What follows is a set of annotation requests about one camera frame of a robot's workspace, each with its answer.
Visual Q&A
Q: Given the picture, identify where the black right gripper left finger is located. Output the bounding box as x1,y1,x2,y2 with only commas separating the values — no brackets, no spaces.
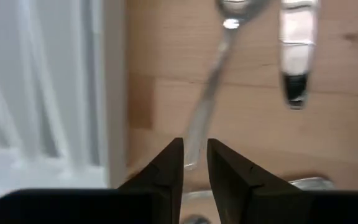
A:
0,138,185,224

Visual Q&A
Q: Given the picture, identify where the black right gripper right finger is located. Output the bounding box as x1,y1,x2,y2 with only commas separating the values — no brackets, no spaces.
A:
206,139,358,224

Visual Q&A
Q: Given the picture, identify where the silver spoon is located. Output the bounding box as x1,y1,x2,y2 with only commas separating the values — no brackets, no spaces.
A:
183,0,269,171

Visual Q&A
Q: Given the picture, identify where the white plastic cutlery tray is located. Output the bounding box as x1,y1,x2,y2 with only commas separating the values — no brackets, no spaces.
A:
0,0,127,200

